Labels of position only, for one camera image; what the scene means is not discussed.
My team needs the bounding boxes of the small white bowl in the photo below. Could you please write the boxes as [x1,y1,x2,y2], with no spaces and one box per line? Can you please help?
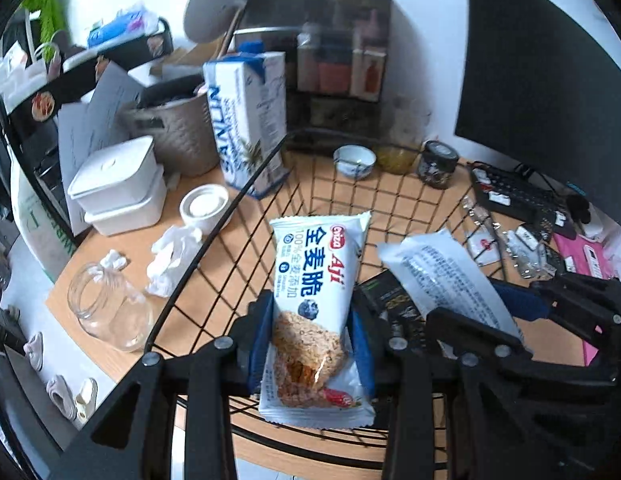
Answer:
[333,145,377,179]

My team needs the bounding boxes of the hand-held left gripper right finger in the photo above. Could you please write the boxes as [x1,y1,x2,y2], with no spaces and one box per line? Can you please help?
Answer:
[349,291,574,480]

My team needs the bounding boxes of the pink mouse mat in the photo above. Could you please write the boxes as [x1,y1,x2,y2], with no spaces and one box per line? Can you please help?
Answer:
[553,232,616,368]

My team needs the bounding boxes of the black bag with food print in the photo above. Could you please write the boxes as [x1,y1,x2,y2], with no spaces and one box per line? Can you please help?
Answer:
[0,57,114,131]

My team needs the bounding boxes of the white paper bag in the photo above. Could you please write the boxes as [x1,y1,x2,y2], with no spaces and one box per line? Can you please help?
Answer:
[0,42,48,111]

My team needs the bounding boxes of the glass jar with yellow residue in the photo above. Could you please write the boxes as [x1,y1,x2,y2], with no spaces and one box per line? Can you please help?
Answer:
[375,105,431,176]

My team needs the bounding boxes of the black wire basket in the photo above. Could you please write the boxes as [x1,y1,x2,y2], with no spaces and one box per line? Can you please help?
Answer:
[143,127,511,466]

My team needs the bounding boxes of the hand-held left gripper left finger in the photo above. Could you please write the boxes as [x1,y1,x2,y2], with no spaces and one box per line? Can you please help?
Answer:
[50,291,277,480]

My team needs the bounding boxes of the black snack packet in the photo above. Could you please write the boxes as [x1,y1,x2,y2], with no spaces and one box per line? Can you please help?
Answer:
[359,269,431,356]

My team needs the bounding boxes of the white blue snack packet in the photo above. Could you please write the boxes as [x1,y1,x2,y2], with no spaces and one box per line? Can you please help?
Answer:
[258,211,376,429]

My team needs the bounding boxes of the white round container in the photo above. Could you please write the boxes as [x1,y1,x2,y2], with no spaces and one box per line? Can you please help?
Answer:
[179,184,230,233]

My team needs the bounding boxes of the brown storage organizer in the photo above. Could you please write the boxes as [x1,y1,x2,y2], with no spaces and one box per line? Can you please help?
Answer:
[230,0,394,136]

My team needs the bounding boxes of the green plant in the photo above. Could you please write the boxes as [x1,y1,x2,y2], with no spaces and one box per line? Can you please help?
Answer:
[20,0,71,61]

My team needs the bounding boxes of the grey white snack packet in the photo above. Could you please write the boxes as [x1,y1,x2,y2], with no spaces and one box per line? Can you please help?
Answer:
[377,228,526,346]

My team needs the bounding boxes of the black power adapter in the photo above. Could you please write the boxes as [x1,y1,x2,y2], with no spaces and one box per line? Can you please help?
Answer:
[565,192,591,223]

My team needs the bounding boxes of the white sachet with red label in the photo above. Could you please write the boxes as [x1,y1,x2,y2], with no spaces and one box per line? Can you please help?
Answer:
[465,232,504,263]

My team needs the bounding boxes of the white papers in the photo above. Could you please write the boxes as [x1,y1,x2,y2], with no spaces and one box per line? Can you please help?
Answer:
[55,62,144,238]

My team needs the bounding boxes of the crumpled white tissue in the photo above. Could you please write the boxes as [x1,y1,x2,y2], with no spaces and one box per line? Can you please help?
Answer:
[145,225,204,298]

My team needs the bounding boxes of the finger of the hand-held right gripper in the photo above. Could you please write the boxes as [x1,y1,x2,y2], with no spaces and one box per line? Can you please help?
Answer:
[427,306,619,385]
[491,276,621,358]

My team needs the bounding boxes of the white blue drink carton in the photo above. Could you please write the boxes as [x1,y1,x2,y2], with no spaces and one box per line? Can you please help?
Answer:
[203,42,291,201]

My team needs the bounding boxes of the white lidded container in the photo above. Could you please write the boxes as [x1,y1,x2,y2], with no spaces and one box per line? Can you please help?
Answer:
[84,180,168,237]
[67,136,165,200]

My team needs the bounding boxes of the black curved monitor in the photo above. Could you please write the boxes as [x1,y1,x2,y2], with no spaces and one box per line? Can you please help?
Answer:
[453,0,621,228]

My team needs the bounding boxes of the empty clear glass jar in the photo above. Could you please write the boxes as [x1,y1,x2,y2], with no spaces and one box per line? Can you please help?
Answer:
[67,261,154,352]

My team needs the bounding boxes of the grey woven basket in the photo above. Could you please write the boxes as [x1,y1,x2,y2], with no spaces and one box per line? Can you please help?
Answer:
[121,76,221,177]

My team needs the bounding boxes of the pale slipper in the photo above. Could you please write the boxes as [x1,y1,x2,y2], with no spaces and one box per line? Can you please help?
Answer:
[45,376,81,420]
[23,332,46,372]
[74,377,98,421]

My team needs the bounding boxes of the white bag with green print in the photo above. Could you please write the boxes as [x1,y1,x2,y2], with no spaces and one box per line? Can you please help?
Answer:
[10,160,78,281]

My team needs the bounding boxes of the dark glass jar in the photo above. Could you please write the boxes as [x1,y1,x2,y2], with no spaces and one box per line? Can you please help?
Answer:
[417,140,460,190]

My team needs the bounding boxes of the small crumpled tissue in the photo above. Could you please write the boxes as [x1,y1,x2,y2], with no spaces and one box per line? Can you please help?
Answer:
[99,250,128,272]

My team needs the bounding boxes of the blue tissue pack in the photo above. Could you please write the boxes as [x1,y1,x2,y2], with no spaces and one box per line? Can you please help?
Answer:
[86,2,158,50]

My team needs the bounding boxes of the black keyboard with white keys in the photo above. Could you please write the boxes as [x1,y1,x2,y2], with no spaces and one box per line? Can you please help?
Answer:
[467,160,576,241]

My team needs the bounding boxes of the clear plastic wrapper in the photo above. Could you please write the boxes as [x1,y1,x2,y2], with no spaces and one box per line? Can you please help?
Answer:
[503,230,561,281]

